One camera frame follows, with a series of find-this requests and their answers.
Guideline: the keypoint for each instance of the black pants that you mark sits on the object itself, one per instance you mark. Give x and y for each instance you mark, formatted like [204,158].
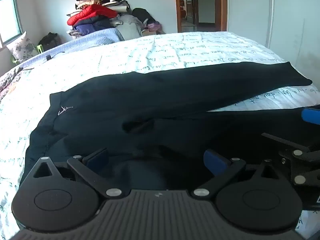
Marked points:
[155,100]

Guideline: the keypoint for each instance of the white vertical wall trim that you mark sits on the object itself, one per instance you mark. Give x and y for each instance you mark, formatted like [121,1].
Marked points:
[270,12]

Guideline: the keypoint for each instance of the brown wooden door frame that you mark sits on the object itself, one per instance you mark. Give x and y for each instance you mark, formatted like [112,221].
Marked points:
[223,5]

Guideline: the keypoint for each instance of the floral pillow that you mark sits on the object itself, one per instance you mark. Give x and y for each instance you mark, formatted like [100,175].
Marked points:
[23,47]

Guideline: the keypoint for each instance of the small black clip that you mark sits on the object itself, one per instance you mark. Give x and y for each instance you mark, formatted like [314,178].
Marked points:
[48,57]

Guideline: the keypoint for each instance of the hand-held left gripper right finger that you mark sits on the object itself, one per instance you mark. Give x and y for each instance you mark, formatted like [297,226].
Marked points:
[214,162]

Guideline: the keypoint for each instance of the green plastic stool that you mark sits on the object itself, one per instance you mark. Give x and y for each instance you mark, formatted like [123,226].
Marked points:
[40,48]

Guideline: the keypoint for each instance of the beige folded clothes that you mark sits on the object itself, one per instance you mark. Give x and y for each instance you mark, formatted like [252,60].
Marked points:
[88,3]

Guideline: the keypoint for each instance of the red puffer jacket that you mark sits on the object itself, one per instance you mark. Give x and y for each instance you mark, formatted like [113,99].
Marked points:
[92,13]

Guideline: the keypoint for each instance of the white script-printed bed sheet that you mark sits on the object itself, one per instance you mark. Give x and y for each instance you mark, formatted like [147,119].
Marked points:
[175,50]

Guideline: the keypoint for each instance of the window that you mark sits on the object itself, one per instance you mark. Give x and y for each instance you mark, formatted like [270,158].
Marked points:
[8,20]

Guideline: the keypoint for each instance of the grey garment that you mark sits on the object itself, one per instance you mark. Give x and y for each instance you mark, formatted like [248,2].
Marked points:
[128,27]

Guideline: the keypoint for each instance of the navy blue jacket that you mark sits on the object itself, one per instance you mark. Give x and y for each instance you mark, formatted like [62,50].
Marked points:
[93,25]

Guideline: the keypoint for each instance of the floral patterned cloth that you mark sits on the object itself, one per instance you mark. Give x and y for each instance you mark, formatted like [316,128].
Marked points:
[11,80]

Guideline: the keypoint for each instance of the light blue quilted blanket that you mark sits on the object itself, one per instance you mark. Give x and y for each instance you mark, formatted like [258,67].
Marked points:
[82,41]

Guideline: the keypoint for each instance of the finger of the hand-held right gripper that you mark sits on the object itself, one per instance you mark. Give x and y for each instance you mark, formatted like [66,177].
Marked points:
[310,115]
[287,142]

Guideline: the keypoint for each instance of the black rounded bag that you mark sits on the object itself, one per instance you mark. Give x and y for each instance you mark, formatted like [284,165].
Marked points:
[143,15]

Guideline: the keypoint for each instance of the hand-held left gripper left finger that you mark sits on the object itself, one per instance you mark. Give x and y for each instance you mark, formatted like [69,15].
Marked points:
[97,159]

